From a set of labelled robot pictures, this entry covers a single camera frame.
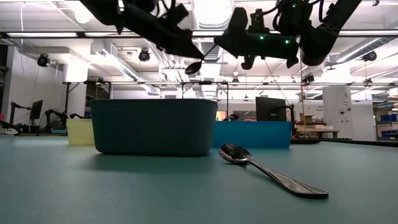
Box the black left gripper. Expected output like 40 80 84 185
124 0 205 59

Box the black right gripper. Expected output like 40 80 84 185
214 30 300 71

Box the blue-handled metal spoon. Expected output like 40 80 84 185
184 43 218 76

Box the plain silver metal spoon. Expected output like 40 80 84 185
218 142 330 200

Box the black computer monitor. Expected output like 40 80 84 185
255 96 288 123

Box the cardboard box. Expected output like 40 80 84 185
298 112 315 125

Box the blue plastic bin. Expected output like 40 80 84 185
212 120 294 149

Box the ceiling light strip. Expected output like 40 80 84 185
337 30 398 36
5 31 78 38
83 30 239 37

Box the wooden background table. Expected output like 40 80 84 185
294 123 340 140

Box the grey plastic bin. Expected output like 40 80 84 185
89 98 218 157

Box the white pillar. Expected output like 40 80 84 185
322 85 354 140

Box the black overhead beam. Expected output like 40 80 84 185
0 30 398 40

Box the shelf with blue boxes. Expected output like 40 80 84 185
372 101 398 141

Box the yellow-green plastic bin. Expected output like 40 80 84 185
66 118 96 146

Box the small black monitor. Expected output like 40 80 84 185
29 99 44 121

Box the green table mat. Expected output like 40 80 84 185
0 135 398 224

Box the silver ventilation duct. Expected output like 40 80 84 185
190 0 234 99

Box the black hanging camera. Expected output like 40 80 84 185
361 50 378 63
36 53 50 68
137 49 151 63

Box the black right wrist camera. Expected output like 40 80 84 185
229 7 250 34

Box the black metal table frame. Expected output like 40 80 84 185
290 138 398 148

